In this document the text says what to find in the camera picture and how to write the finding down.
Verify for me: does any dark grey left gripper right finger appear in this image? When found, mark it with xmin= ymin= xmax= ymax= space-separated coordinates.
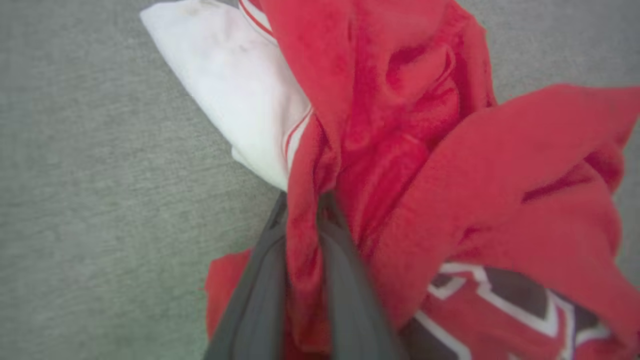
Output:
xmin=319 ymin=192 xmax=406 ymax=360

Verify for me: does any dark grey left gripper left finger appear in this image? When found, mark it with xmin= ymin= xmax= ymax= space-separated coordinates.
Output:
xmin=202 ymin=192 xmax=288 ymax=360

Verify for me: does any red and white jersey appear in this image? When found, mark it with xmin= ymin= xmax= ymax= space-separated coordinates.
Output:
xmin=139 ymin=0 xmax=640 ymax=360

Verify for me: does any grey fabric sofa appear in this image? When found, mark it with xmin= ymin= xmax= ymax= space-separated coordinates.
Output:
xmin=0 ymin=0 xmax=640 ymax=360

